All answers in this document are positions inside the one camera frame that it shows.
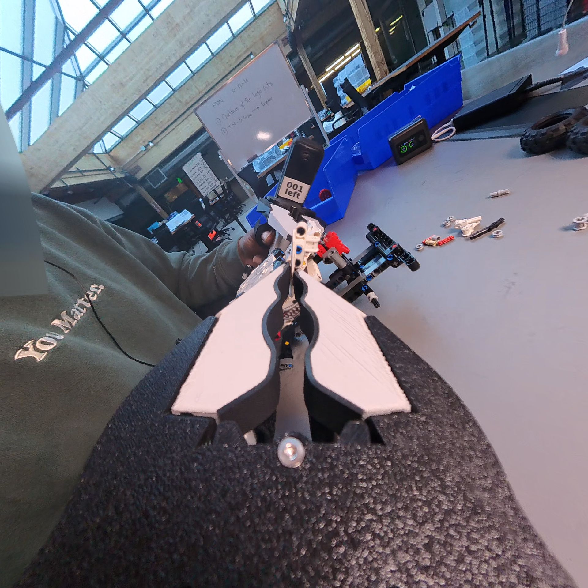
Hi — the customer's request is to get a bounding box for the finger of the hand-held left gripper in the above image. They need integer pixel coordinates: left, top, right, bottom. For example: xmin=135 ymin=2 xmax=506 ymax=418
xmin=267 ymin=204 xmax=299 ymax=241

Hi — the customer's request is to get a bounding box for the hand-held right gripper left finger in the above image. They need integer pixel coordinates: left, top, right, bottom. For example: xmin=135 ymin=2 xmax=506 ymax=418
xmin=171 ymin=267 xmax=293 ymax=432

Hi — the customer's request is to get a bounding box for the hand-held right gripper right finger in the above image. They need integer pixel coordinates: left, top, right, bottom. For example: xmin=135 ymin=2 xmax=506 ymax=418
xmin=294 ymin=269 xmax=412 ymax=421

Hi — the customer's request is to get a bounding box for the blue plastic storage bin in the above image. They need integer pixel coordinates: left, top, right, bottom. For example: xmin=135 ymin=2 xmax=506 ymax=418
xmin=247 ymin=138 xmax=361 ymax=227
xmin=354 ymin=55 xmax=463 ymax=171

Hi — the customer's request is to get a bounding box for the white lego vehicle model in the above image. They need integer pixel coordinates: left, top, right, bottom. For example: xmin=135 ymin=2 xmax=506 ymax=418
xmin=237 ymin=216 xmax=421 ymax=368

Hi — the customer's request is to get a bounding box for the person's left forearm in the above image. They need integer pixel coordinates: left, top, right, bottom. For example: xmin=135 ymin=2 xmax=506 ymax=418
xmin=170 ymin=235 xmax=253 ymax=310

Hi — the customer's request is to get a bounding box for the cluster of small lego pieces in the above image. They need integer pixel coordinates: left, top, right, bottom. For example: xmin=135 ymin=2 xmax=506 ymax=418
xmin=416 ymin=213 xmax=483 ymax=251

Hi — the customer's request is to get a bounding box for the black lego pin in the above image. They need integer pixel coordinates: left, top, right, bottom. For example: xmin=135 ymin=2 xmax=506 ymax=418
xmin=469 ymin=218 xmax=506 ymax=240

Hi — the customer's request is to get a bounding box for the black knobby lego tire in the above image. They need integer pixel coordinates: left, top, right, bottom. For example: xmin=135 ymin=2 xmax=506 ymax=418
xmin=520 ymin=109 xmax=579 ymax=154
xmin=565 ymin=115 xmax=588 ymax=155

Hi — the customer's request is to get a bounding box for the person's left hand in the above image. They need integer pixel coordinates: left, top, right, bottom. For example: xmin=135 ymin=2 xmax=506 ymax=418
xmin=237 ymin=225 xmax=276 ymax=270

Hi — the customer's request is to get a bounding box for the large whiteboard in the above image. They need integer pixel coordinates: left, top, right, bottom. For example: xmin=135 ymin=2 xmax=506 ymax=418
xmin=196 ymin=43 xmax=315 ymax=171

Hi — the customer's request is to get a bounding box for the small flip chart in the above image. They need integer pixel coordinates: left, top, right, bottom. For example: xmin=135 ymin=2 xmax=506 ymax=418
xmin=182 ymin=154 xmax=221 ymax=198

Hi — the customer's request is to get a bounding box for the black digital timer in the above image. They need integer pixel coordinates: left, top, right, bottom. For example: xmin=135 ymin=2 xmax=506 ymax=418
xmin=389 ymin=117 xmax=432 ymax=164

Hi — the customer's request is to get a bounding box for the wooden pillar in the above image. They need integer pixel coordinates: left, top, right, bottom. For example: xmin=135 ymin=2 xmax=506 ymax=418
xmin=349 ymin=0 xmax=388 ymax=79

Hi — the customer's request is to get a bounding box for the person's green sweatshirt torso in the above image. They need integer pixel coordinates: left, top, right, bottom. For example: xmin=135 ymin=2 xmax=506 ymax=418
xmin=0 ymin=193 xmax=249 ymax=588

